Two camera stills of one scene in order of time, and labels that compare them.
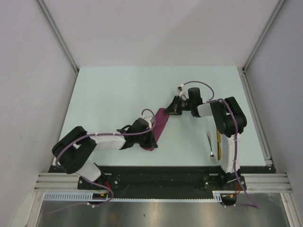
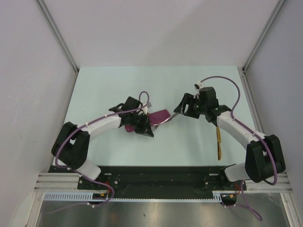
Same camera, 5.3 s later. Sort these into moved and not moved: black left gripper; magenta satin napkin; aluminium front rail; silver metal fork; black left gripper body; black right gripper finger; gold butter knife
Moved: black left gripper body; silver metal fork; black right gripper finger; magenta satin napkin
Not moved: aluminium front rail; black left gripper; gold butter knife
